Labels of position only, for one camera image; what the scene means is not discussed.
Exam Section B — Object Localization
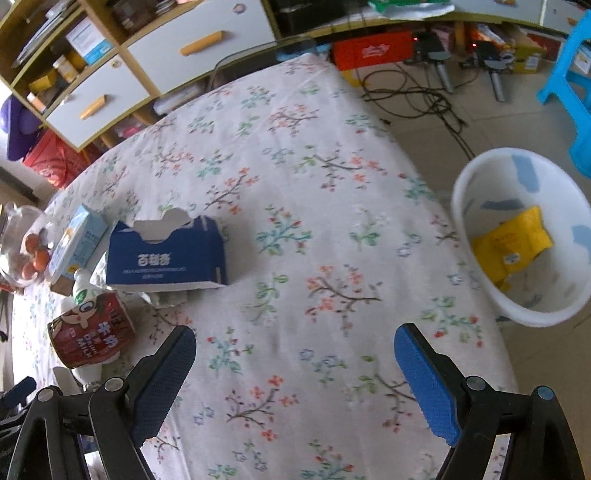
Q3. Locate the wooden shelf cabinet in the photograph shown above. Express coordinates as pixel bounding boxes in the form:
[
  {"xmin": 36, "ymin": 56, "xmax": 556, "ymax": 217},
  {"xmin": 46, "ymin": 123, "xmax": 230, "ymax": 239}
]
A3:
[{"xmin": 0, "ymin": 0, "xmax": 287, "ymax": 153}]

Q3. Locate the green plastic bag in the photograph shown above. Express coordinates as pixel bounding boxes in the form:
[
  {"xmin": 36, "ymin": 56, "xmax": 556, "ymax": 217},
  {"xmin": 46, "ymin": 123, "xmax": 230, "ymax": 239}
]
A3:
[{"xmin": 369, "ymin": 0, "xmax": 453, "ymax": 14}]

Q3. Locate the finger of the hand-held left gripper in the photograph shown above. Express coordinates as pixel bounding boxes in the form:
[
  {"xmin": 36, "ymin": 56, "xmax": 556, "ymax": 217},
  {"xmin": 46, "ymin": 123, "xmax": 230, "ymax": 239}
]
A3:
[{"xmin": 0, "ymin": 376, "xmax": 38, "ymax": 411}]

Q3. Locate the black cable tangle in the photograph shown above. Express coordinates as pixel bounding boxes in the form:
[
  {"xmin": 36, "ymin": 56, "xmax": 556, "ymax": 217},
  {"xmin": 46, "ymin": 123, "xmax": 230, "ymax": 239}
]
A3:
[{"xmin": 360, "ymin": 60, "xmax": 476, "ymax": 158}]

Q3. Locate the black device with grey handle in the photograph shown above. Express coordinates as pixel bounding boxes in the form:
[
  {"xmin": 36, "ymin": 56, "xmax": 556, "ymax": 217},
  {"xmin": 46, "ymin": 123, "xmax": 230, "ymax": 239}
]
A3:
[
  {"xmin": 471, "ymin": 41, "xmax": 513, "ymax": 102},
  {"xmin": 418, "ymin": 34, "xmax": 455, "ymax": 93}
]

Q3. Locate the clear glass jar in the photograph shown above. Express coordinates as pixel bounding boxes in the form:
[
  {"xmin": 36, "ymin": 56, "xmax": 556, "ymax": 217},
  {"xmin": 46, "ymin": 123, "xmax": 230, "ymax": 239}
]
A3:
[{"xmin": 0, "ymin": 203, "xmax": 58, "ymax": 289}]

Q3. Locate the light blue drink carton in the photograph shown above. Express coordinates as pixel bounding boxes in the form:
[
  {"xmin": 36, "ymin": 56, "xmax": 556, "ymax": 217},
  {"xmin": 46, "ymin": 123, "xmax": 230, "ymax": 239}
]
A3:
[{"xmin": 46, "ymin": 203, "xmax": 109, "ymax": 296}]

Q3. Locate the white plastic bin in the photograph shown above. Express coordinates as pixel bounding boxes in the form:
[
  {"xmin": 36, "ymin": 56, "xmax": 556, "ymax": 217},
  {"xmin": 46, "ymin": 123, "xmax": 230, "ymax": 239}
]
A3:
[{"xmin": 451, "ymin": 147, "xmax": 591, "ymax": 328}]

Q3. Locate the red milk can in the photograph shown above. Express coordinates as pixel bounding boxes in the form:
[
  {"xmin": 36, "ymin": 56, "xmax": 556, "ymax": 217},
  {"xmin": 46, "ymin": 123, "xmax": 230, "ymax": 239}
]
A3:
[{"xmin": 47, "ymin": 292, "xmax": 137, "ymax": 370}]

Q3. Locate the orange red cardboard box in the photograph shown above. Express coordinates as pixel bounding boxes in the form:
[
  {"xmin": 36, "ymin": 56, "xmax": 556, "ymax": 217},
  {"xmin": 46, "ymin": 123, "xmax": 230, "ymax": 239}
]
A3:
[{"xmin": 332, "ymin": 30, "xmax": 415, "ymax": 71}]

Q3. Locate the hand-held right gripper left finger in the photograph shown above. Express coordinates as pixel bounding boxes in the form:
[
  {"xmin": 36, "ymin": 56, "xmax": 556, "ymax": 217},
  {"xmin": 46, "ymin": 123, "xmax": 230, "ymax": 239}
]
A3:
[{"xmin": 9, "ymin": 325, "xmax": 197, "ymax": 480}]

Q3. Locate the navy cardboard box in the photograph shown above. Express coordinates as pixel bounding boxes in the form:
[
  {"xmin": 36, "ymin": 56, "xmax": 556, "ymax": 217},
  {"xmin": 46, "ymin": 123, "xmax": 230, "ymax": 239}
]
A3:
[{"xmin": 105, "ymin": 208, "xmax": 230, "ymax": 292}]

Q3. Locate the purple hat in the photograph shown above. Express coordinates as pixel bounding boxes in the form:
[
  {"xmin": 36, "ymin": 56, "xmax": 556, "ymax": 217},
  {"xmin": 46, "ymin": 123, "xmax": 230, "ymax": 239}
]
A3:
[{"xmin": 0, "ymin": 99, "xmax": 42, "ymax": 162}]

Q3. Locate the white green plastic bottle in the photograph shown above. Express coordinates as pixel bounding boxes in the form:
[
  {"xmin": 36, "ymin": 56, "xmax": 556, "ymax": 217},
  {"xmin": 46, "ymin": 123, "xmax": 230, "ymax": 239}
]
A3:
[{"xmin": 70, "ymin": 269, "xmax": 118, "ymax": 391}]

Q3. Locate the yellow snack packet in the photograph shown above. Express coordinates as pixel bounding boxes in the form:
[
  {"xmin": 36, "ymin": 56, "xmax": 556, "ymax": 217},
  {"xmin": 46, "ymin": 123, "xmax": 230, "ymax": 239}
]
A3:
[{"xmin": 471, "ymin": 206, "xmax": 554, "ymax": 292}]

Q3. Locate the light blue shelf box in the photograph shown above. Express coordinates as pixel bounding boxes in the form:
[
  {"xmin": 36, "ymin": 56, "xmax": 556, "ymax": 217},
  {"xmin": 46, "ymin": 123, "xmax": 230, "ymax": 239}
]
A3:
[{"xmin": 65, "ymin": 16, "xmax": 114, "ymax": 65}]

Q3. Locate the red bag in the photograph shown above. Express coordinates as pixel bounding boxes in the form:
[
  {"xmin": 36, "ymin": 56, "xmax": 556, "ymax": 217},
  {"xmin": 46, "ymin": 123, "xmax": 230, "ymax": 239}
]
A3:
[{"xmin": 23, "ymin": 129, "xmax": 95, "ymax": 190}]

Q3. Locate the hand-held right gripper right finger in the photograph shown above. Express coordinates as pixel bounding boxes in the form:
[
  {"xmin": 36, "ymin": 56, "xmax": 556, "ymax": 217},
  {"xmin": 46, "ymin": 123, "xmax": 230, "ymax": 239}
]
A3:
[{"xmin": 393, "ymin": 323, "xmax": 586, "ymax": 480}]

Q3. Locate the floral tablecloth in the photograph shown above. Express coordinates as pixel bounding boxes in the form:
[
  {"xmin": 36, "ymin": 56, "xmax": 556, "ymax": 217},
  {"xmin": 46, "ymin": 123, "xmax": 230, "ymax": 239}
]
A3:
[{"xmin": 11, "ymin": 53, "xmax": 520, "ymax": 480}]

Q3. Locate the plain white drawer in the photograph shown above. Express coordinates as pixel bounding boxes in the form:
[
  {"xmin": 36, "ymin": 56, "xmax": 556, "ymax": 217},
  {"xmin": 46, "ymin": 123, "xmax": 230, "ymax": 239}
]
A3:
[{"xmin": 44, "ymin": 55, "xmax": 160, "ymax": 151}]

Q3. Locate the blue plastic stool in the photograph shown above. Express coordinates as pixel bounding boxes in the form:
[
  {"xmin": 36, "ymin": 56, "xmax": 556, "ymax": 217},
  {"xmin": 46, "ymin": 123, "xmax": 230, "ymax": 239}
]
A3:
[{"xmin": 537, "ymin": 9, "xmax": 591, "ymax": 178}]

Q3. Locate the white drawer with round sticker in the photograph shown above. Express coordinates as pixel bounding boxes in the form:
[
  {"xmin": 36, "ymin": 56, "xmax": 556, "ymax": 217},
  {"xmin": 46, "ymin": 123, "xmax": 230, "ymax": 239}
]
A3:
[{"xmin": 122, "ymin": 0, "xmax": 278, "ymax": 95}]

